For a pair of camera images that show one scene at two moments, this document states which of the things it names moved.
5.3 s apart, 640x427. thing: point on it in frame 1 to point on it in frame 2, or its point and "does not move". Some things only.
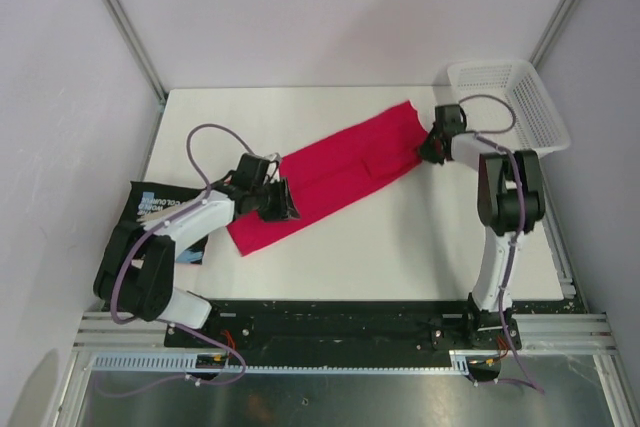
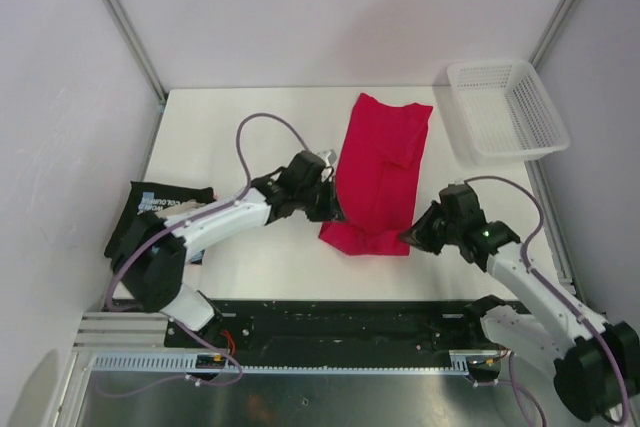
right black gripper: (426, 151) to (418, 234)
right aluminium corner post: (551, 36) does not move
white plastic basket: (507, 102) does not move
